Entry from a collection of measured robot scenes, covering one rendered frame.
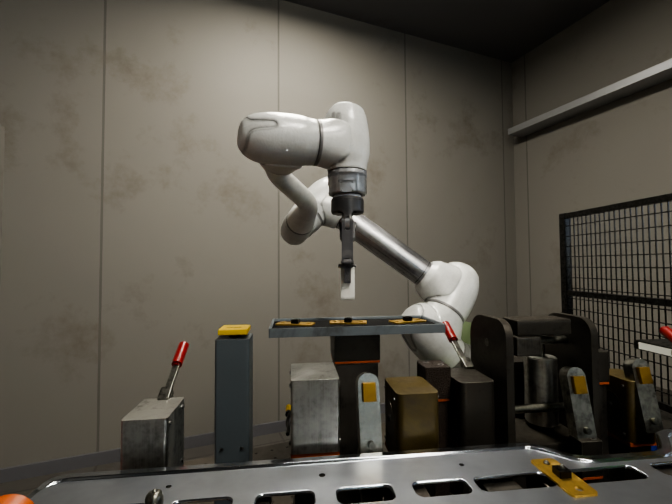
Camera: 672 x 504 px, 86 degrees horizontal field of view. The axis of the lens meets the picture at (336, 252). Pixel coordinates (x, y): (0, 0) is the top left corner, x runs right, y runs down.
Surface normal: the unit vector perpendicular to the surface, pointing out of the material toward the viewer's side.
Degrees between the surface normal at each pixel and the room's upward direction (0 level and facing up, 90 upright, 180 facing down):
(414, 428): 90
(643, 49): 90
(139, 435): 90
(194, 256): 90
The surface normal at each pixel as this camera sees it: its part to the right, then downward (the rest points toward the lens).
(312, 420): 0.11, -0.04
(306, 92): 0.37, -0.04
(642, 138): -0.93, 0.00
